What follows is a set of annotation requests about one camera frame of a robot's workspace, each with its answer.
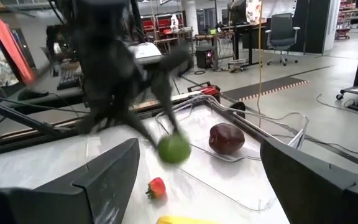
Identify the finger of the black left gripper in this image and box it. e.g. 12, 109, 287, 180
116, 108, 160, 147
152, 70, 181, 136

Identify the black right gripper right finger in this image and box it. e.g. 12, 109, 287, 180
259, 138, 358, 224

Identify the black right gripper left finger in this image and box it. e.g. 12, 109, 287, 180
0, 138, 141, 224

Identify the green lime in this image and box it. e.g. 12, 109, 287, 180
157, 133, 193, 165

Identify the yellow corn cob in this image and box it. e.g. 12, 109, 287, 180
155, 215, 221, 224

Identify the black keyboard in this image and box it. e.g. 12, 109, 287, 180
57, 67, 84, 91

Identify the red black tool crate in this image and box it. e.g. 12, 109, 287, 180
187, 81, 222, 104

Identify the white printer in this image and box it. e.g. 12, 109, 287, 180
128, 42, 165, 66

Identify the red strawberry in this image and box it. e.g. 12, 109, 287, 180
145, 177, 167, 200

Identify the black computer tower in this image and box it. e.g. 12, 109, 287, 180
195, 45, 219, 70

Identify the dark purple plum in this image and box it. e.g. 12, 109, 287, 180
208, 122, 246, 156

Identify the grey side desk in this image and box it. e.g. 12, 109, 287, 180
0, 72, 86, 116

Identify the clear plastic basket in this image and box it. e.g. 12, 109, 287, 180
153, 94, 310, 213

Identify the red storage shelf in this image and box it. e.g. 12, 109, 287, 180
140, 11, 186, 41

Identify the black computer mouse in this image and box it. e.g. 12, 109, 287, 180
17, 89, 50, 101

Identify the white round pillar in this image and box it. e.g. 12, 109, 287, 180
180, 0, 200, 37

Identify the red flat panel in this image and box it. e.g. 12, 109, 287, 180
0, 17, 36, 86

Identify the black office desk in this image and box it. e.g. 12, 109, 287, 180
221, 22, 269, 68

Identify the floral picture screen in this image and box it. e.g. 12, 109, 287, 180
245, 0, 263, 26

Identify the grey office chair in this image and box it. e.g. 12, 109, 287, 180
264, 12, 301, 67

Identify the black floor cable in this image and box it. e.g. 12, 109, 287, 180
271, 131, 358, 156

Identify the black metal table frame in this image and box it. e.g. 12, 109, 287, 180
0, 92, 358, 170

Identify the yellow hanging cable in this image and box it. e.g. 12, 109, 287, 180
255, 0, 265, 129

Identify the dark partition wall panel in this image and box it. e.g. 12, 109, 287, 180
292, 0, 333, 55

